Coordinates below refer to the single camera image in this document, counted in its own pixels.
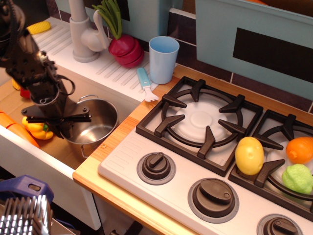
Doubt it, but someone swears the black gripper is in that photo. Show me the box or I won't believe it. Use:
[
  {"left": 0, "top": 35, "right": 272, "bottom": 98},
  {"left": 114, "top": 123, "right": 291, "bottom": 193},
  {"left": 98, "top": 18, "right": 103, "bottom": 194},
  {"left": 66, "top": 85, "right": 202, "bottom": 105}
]
[{"left": 21, "top": 75, "right": 91, "bottom": 139}]

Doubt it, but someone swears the stainless steel pot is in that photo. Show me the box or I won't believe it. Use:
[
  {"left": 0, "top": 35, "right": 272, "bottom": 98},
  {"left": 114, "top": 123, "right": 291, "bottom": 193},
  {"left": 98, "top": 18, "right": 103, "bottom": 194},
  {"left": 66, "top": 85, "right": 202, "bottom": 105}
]
[{"left": 67, "top": 94, "right": 119, "bottom": 158}]

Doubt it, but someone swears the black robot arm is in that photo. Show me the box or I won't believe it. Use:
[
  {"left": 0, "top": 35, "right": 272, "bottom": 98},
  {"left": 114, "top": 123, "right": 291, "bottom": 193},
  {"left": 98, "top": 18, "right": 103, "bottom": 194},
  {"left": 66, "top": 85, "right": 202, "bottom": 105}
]
[{"left": 0, "top": 0, "right": 91, "bottom": 139}]

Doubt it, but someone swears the silver stove panel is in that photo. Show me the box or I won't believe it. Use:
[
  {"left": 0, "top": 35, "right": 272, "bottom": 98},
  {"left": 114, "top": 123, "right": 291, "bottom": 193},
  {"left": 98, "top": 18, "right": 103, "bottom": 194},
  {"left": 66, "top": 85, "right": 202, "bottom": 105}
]
[{"left": 98, "top": 131, "right": 313, "bottom": 235}]

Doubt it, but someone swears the left stove knob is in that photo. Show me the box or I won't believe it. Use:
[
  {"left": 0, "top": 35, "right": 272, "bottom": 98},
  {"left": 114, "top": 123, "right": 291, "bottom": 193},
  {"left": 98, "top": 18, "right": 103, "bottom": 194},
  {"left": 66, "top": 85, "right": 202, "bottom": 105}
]
[{"left": 136, "top": 152, "right": 176, "bottom": 186}]

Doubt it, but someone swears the stove knob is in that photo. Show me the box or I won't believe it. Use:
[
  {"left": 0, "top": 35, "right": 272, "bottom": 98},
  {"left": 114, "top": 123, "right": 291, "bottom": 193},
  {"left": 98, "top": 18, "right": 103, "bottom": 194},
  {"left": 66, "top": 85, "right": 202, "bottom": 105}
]
[
  {"left": 188, "top": 178, "right": 240, "bottom": 224},
  {"left": 136, "top": 152, "right": 176, "bottom": 186},
  {"left": 257, "top": 214, "right": 303, "bottom": 235}
]

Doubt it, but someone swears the middle stove knob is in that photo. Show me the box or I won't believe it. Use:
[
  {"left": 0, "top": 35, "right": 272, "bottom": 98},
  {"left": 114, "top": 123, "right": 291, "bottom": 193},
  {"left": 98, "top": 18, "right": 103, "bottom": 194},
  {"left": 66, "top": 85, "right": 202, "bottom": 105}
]
[{"left": 188, "top": 178, "right": 240, "bottom": 224}]

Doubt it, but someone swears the right stove knob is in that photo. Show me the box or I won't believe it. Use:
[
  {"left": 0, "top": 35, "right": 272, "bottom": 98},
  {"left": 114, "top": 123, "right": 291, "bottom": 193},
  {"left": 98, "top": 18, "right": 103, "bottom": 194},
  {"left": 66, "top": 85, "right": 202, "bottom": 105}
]
[{"left": 257, "top": 214, "right": 303, "bottom": 235}]

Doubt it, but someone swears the yellow toy bell pepper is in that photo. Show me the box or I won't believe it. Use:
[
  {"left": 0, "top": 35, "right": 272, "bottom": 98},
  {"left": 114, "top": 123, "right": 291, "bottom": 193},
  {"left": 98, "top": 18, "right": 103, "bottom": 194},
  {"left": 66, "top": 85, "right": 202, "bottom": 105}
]
[{"left": 22, "top": 117, "right": 53, "bottom": 140}]

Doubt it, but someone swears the white toy sink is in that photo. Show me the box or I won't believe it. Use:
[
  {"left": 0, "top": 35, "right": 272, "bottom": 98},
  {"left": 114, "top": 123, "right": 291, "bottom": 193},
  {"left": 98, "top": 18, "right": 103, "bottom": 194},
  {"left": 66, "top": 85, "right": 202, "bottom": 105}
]
[{"left": 0, "top": 17, "right": 178, "bottom": 231}]

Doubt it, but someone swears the red toy pepper piece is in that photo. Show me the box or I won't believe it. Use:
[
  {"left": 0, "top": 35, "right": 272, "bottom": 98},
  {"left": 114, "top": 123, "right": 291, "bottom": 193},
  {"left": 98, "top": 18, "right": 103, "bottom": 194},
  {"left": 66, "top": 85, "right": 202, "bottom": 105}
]
[{"left": 20, "top": 87, "right": 30, "bottom": 99}]

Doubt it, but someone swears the orange toy carrot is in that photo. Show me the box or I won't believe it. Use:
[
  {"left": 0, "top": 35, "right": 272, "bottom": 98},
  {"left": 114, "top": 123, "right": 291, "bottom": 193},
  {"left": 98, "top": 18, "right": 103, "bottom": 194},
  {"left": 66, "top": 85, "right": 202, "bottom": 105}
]
[{"left": 0, "top": 110, "right": 40, "bottom": 148}]

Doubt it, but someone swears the yellow toy corn piece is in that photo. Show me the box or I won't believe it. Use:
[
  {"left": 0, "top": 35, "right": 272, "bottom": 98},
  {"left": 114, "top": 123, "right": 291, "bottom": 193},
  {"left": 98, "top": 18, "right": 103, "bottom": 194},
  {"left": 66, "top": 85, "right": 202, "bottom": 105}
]
[{"left": 12, "top": 79, "right": 21, "bottom": 91}]

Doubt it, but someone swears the grey toy faucet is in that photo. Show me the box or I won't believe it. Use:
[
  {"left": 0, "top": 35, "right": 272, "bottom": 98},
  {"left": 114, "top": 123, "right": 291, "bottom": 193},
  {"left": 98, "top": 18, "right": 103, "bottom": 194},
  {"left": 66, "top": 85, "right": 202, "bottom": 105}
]
[{"left": 69, "top": 0, "right": 110, "bottom": 63}]

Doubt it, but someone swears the silver finned heatsink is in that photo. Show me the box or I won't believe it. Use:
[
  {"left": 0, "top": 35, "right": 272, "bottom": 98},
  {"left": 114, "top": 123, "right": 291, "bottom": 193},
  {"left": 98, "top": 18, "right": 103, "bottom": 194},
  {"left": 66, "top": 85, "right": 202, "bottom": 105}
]
[{"left": 0, "top": 195, "right": 53, "bottom": 235}]

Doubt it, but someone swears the red toy radish with greens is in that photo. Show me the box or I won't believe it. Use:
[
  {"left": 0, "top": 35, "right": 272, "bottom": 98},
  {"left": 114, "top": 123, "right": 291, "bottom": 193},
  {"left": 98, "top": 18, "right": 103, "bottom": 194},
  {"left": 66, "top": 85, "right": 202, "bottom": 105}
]
[{"left": 92, "top": 0, "right": 144, "bottom": 68}]

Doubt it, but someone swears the yellow toy corn cob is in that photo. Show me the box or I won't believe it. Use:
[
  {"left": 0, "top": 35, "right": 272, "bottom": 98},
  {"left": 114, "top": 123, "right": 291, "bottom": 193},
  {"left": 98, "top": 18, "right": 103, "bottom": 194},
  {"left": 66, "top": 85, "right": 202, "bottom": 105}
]
[{"left": 27, "top": 21, "right": 51, "bottom": 35}]

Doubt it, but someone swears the light blue plastic cup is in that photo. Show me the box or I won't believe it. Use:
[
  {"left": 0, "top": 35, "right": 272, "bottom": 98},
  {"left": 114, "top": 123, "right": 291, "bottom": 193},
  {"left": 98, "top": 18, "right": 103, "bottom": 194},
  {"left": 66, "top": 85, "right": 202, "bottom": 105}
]
[{"left": 149, "top": 36, "right": 180, "bottom": 85}]

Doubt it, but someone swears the left black burner grate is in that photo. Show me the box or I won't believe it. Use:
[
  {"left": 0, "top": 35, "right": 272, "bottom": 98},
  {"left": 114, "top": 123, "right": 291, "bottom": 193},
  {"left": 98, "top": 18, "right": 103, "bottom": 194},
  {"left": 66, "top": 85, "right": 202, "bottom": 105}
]
[{"left": 136, "top": 76, "right": 263, "bottom": 176}]

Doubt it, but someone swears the black burner grate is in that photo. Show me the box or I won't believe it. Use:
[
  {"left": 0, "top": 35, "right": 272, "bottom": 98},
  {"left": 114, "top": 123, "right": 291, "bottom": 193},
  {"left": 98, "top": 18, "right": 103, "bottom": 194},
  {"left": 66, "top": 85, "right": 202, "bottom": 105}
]
[
  {"left": 136, "top": 76, "right": 263, "bottom": 176},
  {"left": 228, "top": 110, "right": 313, "bottom": 221}
]

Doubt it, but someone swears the yellow toy potato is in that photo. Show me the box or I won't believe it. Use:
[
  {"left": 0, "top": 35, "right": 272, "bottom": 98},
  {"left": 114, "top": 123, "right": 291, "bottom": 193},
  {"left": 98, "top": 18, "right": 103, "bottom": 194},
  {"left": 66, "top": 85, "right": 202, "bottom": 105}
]
[{"left": 235, "top": 137, "right": 264, "bottom": 175}]

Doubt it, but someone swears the right black burner grate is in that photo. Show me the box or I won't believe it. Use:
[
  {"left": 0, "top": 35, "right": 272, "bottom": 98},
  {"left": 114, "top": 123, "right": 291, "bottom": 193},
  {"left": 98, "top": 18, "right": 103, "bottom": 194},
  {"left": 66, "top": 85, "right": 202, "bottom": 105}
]
[{"left": 228, "top": 110, "right": 313, "bottom": 221}]

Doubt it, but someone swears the teal cabinet with dark window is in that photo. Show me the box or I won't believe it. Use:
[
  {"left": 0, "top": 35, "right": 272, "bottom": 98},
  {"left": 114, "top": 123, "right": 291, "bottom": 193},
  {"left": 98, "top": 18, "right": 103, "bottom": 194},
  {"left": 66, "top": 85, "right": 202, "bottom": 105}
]
[{"left": 196, "top": 0, "right": 313, "bottom": 99}]

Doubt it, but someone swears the orange toy fruit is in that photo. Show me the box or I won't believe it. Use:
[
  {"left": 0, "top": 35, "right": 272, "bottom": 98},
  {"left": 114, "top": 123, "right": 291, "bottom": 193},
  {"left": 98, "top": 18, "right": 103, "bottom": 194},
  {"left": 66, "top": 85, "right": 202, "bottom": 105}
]
[{"left": 286, "top": 137, "right": 313, "bottom": 165}]

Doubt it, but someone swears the green toy lettuce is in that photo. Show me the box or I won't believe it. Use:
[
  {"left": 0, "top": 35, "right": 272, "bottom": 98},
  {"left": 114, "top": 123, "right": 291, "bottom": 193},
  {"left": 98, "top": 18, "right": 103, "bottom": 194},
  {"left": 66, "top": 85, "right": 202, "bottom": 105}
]
[{"left": 282, "top": 164, "right": 313, "bottom": 195}]

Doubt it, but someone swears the black cable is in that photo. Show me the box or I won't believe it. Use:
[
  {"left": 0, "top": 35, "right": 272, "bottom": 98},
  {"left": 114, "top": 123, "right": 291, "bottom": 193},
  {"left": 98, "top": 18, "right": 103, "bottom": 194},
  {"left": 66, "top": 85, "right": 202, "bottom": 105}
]
[{"left": 57, "top": 75, "right": 76, "bottom": 96}]

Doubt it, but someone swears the blue handled toy fork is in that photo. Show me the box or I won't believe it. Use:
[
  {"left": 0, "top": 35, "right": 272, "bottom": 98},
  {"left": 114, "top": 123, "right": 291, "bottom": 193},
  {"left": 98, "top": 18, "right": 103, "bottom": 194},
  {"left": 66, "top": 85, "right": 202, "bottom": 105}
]
[{"left": 136, "top": 68, "right": 159, "bottom": 102}]

